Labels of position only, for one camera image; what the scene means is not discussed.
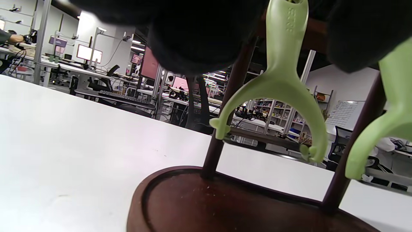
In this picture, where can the green forked plastic tool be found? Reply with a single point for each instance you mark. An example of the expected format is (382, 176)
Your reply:
(396, 96)
(283, 64)

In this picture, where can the large reddish computer monitor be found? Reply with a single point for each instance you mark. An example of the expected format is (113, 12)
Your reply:
(149, 64)

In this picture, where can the person's left hand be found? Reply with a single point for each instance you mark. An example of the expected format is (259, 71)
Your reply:
(193, 35)

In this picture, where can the pink computer monitor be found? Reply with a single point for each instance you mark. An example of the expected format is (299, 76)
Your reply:
(181, 83)

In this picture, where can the bright white computer monitor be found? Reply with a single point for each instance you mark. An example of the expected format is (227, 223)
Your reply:
(88, 53)

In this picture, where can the dark wooden hanging stand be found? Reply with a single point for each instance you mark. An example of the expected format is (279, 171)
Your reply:
(225, 206)

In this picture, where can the another person's forearm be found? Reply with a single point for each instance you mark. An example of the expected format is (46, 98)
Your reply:
(13, 38)

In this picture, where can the black mesh office chair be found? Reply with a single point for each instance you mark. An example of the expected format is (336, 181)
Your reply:
(339, 145)

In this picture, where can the purple sign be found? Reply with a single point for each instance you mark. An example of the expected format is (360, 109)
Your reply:
(58, 42)

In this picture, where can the black keyboard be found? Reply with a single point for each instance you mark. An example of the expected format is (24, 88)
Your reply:
(125, 97)

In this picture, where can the black monitor stand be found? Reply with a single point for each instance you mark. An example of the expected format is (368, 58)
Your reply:
(202, 106)

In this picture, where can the aluminium frame pillar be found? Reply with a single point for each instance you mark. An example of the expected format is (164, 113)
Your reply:
(42, 42)

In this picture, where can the dark wooden desk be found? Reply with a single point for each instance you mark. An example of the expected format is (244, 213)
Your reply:
(267, 138)

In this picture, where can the whiteboard with writing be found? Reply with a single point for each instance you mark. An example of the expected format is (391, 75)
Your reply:
(344, 114)

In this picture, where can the white storage shelf unit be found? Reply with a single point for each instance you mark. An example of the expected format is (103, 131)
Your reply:
(276, 116)

